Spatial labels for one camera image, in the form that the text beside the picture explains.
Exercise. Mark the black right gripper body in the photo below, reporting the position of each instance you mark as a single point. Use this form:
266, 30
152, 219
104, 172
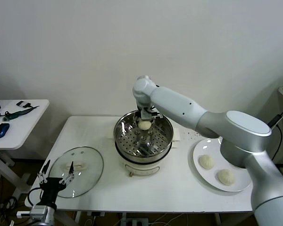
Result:
156, 114

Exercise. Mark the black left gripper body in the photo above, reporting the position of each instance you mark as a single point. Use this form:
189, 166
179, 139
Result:
49, 190

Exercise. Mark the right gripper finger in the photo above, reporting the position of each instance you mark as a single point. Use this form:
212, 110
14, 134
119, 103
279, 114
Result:
153, 121
139, 120

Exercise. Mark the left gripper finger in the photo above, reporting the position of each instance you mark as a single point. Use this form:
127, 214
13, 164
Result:
71, 168
46, 167

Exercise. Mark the white steamed baozi bun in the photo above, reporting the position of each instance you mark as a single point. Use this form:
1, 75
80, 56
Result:
206, 162
226, 177
144, 126

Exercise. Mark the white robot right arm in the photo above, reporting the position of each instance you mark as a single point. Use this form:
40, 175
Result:
179, 103

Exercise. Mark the perforated steel steamer basket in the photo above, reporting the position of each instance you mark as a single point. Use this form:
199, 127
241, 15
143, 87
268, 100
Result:
132, 143

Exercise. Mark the small white side table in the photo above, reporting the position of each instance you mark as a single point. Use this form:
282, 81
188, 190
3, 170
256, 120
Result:
21, 127

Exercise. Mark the large white plate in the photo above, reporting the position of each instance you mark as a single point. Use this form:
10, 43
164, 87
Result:
202, 148

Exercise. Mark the blue computer mouse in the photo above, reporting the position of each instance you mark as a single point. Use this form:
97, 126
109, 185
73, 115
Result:
1, 130

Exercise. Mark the small black white device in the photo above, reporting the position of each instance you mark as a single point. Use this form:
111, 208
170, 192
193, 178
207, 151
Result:
22, 104

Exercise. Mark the white table underframe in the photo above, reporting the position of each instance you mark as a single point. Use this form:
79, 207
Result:
124, 215

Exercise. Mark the grey power strip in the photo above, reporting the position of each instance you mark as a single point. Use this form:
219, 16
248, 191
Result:
135, 222

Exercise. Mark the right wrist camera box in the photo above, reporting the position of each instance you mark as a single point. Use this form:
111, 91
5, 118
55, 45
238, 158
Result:
146, 115

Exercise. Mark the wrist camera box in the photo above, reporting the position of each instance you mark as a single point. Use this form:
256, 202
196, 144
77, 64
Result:
146, 115
23, 214

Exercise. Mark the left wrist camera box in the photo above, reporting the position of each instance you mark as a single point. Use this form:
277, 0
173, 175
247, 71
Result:
23, 214

